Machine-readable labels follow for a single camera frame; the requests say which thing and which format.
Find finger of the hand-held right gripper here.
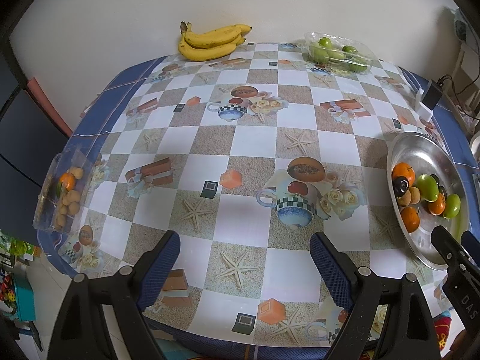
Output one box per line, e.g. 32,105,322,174
430,226,467,271
460,230,480,267

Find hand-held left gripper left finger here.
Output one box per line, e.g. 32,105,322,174
47,230,181,360

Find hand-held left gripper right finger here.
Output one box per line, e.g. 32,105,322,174
309,231,441,360

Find large green jujube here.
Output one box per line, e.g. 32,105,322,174
416,174,439,202
443,194,461,219

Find small orange mandarin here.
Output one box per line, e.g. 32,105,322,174
427,193,447,216
58,172,77,196
392,162,416,186
400,207,421,233

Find round steel plate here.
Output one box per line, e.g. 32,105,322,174
386,132,474,271

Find red patterned cloth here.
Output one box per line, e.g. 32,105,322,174
433,313,456,353

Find heap of tan longans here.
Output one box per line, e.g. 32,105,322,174
52,167,85,229

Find clear flat plastic box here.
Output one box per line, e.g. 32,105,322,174
33,149,94,233

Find white plastic holder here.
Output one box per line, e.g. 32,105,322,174
414,89,436,118

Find teal box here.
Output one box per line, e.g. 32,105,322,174
7,274,38,323

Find green printed packets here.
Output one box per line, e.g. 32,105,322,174
0,232,38,267

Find black power bank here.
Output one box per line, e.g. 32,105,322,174
421,79,445,109

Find checkered printed tablecloth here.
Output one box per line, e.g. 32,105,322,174
35,41,480,360

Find white wooden shelf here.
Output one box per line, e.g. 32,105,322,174
450,37,480,94

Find clear plastic clamshell box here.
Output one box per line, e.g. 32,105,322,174
304,32,376,75

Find green patterned bundle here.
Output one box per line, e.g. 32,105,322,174
452,7,469,42

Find yellow banana bunch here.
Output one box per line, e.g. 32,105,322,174
178,21,253,62

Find heap of green jujubes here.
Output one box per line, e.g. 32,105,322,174
310,37,370,73

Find black cable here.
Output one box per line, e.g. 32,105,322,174
437,75,480,96

